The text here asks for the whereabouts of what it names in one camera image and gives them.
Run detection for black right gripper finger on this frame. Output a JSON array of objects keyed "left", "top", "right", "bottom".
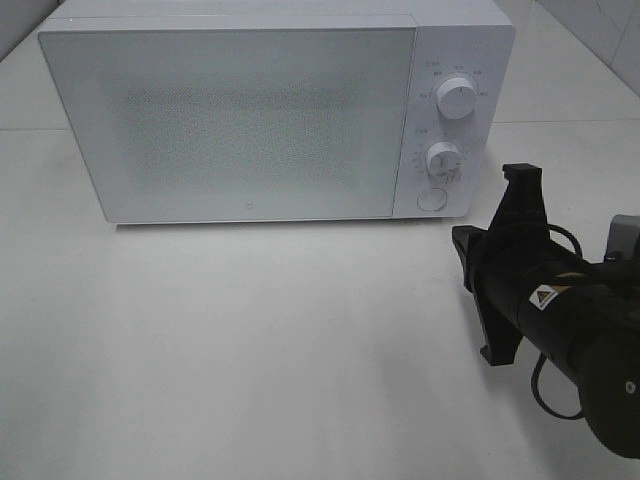
[
  {"left": 489, "top": 163, "right": 549, "bottom": 235},
  {"left": 474, "top": 295, "right": 523, "bottom": 366}
]

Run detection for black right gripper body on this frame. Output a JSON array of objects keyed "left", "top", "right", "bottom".
[{"left": 452, "top": 222, "right": 585, "bottom": 335}]

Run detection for round door release button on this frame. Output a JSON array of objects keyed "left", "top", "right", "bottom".
[{"left": 416, "top": 188, "right": 448, "bottom": 212}]

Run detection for white timer knob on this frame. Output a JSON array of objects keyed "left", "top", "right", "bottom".
[{"left": 425, "top": 141, "right": 463, "bottom": 178}]

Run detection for white microwave door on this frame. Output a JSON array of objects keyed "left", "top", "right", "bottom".
[{"left": 39, "top": 29, "right": 415, "bottom": 224}]

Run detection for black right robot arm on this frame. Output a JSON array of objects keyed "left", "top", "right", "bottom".
[{"left": 452, "top": 163, "right": 639, "bottom": 459}]

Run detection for upper white power knob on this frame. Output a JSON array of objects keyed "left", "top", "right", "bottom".
[{"left": 435, "top": 74, "right": 478, "bottom": 120}]

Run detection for white microwave oven body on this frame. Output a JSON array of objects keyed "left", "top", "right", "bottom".
[{"left": 38, "top": 1, "right": 515, "bottom": 223}]

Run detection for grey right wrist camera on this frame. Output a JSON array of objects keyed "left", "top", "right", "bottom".
[{"left": 604, "top": 214, "right": 640, "bottom": 261}]

